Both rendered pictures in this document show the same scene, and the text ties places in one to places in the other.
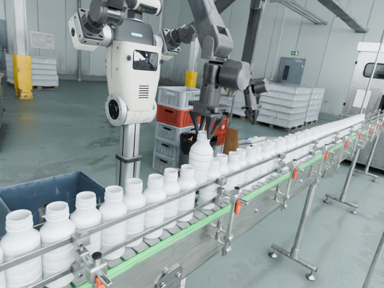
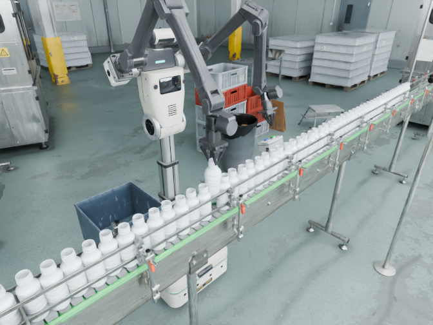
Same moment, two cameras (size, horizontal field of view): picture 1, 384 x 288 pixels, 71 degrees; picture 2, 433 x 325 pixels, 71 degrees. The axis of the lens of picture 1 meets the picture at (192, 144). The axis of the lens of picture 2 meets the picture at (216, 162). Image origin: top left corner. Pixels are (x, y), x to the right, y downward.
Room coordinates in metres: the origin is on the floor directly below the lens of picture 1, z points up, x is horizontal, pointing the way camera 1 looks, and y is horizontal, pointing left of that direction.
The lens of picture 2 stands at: (-0.32, -0.15, 1.81)
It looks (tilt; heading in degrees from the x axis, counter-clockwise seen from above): 28 degrees down; 6
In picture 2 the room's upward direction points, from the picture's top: straight up
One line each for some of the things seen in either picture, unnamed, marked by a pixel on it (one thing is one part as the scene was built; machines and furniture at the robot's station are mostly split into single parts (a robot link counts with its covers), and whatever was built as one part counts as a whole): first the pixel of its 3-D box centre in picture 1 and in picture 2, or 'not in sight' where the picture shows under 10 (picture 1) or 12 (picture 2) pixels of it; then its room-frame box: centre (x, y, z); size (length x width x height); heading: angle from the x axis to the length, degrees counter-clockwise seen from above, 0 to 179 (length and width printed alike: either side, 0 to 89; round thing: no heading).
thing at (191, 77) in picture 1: (190, 85); (234, 43); (11.19, 0.37, 0.55); 0.40 x 0.40 x 1.10; 50
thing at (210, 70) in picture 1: (214, 74); (214, 121); (0.74, -0.04, 1.42); 0.07 x 0.06 x 0.07; 50
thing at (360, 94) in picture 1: (362, 98); (427, 49); (4.65, -2.75, 1.22); 0.23 x 0.03 x 0.32; 50
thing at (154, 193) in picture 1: (153, 206); (181, 215); (0.61, 0.08, 1.08); 0.06 x 0.06 x 0.17
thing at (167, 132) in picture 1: (180, 130); (221, 110); (3.54, 0.18, 0.55); 0.61 x 0.41 x 0.22; 147
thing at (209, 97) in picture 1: (209, 96); (212, 136); (0.75, -0.03, 1.36); 0.10 x 0.07 x 0.07; 50
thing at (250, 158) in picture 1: (247, 168); (257, 173); (0.97, -0.22, 1.08); 0.06 x 0.06 x 0.17
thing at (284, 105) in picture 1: (283, 106); (342, 60); (7.68, -2.43, 0.59); 1.24 x 1.03 x 1.17; 142
